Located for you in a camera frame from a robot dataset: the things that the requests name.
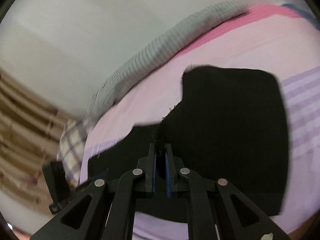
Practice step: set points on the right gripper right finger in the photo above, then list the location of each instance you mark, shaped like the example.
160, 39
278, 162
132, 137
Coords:
216, 209

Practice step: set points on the plaid pillow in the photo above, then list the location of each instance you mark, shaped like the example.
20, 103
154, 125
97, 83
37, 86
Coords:
71, 149

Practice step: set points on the pink purple bed sheet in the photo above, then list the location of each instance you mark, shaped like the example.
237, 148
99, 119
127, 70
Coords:
271, 38

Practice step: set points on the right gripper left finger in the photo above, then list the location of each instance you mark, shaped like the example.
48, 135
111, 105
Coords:
104, 209

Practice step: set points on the black pants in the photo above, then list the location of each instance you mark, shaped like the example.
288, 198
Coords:
230, 123

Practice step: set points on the grey white striped blanket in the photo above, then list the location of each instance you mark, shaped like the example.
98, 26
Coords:
158, 52

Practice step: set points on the brown patterned curtain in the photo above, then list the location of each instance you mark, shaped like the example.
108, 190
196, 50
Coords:
31, 129

